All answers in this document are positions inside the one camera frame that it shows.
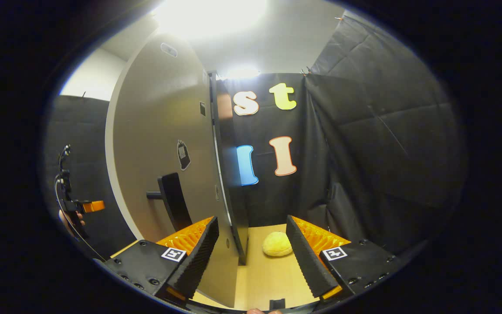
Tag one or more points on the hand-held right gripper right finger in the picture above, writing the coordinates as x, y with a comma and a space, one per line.
305, 261

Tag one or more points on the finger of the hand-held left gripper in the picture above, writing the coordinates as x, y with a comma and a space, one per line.
94, 206

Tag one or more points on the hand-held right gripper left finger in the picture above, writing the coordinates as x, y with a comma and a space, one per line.
198, 257

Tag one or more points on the grey cabinet door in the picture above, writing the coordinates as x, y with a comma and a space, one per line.
159, 131

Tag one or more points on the yellow round sponge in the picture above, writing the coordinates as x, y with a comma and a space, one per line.
277, 244

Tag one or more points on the black backdrop cloth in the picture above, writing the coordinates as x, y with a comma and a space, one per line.
386, 152

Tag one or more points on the large ceiling light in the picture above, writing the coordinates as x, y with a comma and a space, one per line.
209, 17

